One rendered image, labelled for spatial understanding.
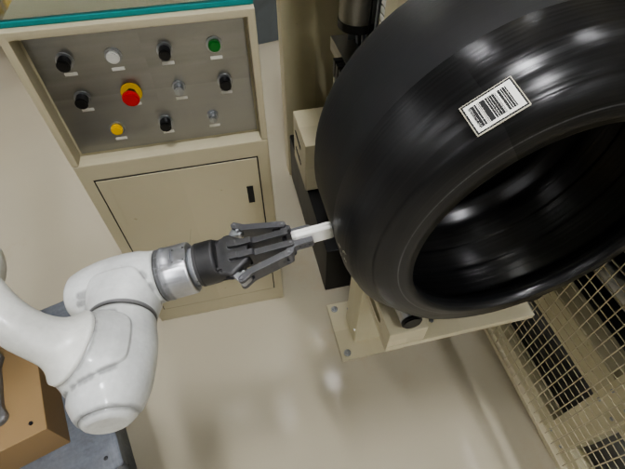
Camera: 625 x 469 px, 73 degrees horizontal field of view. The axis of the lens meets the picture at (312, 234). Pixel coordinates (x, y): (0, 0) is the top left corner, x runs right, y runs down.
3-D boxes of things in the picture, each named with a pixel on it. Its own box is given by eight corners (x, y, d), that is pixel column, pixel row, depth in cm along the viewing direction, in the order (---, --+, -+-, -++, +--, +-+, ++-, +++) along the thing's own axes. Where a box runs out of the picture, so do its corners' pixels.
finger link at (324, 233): (291, 234, 71) (291, 237, 70) (331, 223, 71) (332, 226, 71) (294, 245, 73) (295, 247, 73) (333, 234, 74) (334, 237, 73)
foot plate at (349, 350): (325, 306, 191) (326, 303, 190) (382, 294, 195) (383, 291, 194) (342, 362, 175) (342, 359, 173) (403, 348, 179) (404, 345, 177)
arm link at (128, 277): (176, 273, 79) (174, 331, 69) (94, 295, 78) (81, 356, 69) (151, 232, 71) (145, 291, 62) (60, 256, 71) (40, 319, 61)
